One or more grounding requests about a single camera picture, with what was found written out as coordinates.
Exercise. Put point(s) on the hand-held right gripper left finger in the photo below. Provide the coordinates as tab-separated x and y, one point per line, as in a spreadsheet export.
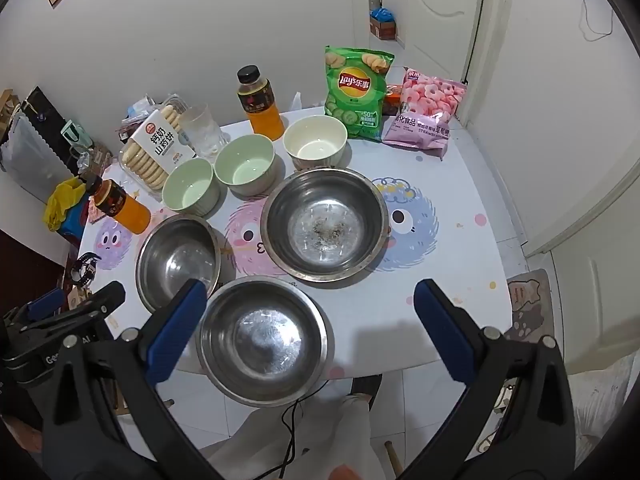
175	332

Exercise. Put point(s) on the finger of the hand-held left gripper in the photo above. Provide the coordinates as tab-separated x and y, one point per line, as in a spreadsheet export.
45	305
100	302

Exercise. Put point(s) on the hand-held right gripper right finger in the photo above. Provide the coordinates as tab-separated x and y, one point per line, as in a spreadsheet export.
445	332

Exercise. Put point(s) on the green ribbed bowl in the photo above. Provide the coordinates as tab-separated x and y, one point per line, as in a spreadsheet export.
192	190
245	165

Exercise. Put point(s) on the large steel bowl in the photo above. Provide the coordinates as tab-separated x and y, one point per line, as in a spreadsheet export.
325	225

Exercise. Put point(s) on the cream ribbed bowl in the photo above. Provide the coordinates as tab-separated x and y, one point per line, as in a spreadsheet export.
315	140

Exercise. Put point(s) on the black wristwatch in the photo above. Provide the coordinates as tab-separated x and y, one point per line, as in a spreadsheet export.
82	267

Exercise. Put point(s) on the dark brown cabinet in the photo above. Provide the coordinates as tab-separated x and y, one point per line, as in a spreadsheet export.
30	265

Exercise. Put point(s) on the bear printed floor mat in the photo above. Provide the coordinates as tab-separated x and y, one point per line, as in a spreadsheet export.
530	305

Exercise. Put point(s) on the cartoon printed table cover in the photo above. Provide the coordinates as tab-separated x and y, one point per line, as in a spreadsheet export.
450	240

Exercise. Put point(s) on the orange drink bottle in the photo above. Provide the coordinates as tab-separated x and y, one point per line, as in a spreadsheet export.
260	110
125	207

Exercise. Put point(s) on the yellow cloth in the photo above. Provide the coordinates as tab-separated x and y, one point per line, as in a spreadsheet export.
62	200

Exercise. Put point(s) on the biscuit package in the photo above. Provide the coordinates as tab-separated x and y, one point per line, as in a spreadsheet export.
150	155

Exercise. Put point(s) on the silver foil bag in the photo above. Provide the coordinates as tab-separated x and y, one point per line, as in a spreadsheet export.
25	150

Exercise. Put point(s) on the white patterned cloth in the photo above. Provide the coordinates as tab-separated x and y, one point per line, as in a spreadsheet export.
600	395

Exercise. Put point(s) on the person's white trousers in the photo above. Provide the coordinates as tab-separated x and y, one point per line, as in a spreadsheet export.
300	445

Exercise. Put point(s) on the crumpled plastic bag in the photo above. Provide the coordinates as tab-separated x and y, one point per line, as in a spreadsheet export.
142	107

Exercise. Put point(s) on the clear glass cup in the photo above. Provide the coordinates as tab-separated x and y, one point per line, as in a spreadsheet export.
202	130

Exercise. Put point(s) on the pink snack bag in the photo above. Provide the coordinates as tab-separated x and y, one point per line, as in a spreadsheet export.
425	115

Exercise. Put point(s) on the orange snack package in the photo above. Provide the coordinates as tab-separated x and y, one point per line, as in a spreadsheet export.
394	97

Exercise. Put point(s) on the green chips bag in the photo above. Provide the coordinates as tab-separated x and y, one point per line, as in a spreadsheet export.
357	95

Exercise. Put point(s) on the cardboard box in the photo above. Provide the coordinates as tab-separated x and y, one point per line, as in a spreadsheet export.
382	30

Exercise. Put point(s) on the white door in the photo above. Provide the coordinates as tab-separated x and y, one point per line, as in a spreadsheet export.
440	20

